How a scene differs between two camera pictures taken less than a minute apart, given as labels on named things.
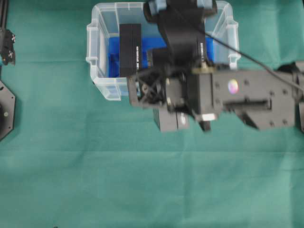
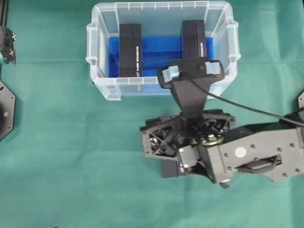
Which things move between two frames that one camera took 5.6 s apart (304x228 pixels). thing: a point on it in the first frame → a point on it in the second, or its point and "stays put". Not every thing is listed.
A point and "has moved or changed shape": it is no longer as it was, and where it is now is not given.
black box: (171, 120) has moved or changed shape
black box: (130, 49) stays put
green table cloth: (75, 159) stays put
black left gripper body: (7, 54) stays put
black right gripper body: (192, 90) → (172, 137)
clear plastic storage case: (121, 37) stays put
